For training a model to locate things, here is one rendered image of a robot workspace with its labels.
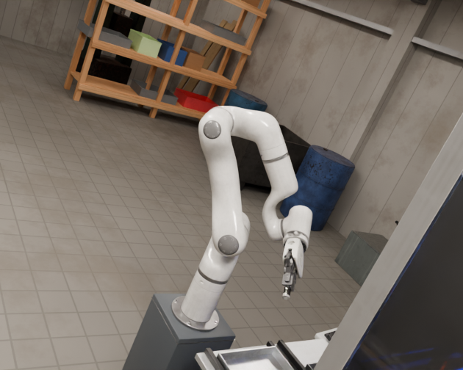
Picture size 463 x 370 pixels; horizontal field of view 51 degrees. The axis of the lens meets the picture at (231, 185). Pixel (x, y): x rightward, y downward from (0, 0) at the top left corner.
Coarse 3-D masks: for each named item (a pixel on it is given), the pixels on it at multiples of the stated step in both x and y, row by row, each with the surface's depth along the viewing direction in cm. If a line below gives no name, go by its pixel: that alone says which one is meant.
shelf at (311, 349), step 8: (288, 344) 187; (296, 344) 189; (304, 344) 191; (312, 344) 194; (320, 344) 196; (216, 352) 166; (296, 352) 184; (304, 352) 186; (312, 352) 189; (320, 352) 191; (200, 360) 159; (208, 360) 160; (288, 360) 178; (304, 360) 182; (312, 360) 184; (208, 368) 157
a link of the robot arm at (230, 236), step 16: (208, 112) 157; (224, 112) 159; (208, 128) 152; (224, 128) 152; (208, 144) 154; (224, 144) 154; (208, 160) 161; (224, 160) 160; (224, 176) 162; (224, 192) 163; (224, 208) 164; (240, 208) 165; (224, 224) 163; (240, 224) 163; (224, 240) 162; (240, 240) 162
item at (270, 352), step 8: (224, 352) 162; (232, 352) 164; (240, 352) 166; (248, 352) 169; (256, 352) 172; (264, 352) 174; (272, 352) 177; (280, 352) 174; (224, 360) 158; (232, 360) 165; (240, 360) 167; (248, 360) 168; (256, 360) 170; (264, 360) 172; (272, 360) 174; (280, 360) 173; (224, 368) 157; (232, 368) 162; (240, 368) 163; (248, 368) 165; (256, 368) 167; (264, 368) 168; (272, 368) 170; (280, 368) 172; (288, 368) 170
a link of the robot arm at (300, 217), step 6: (294, 210) 170; (300, 210) 169; (306, 210) 170; (288, 216) 170; (294, 216) 168; (300, 216) 167; (306, 216) 168; (282, 222) 169; (288, 222) 167; (294, 222) 165; (300, 222) 165; (306, 222) 166; (282, 228) 168; (288, 228) 165; (294, 228) 163; (300, 228) 163; (306, 228) 164; (282, 234) 168; (306, 234) 163
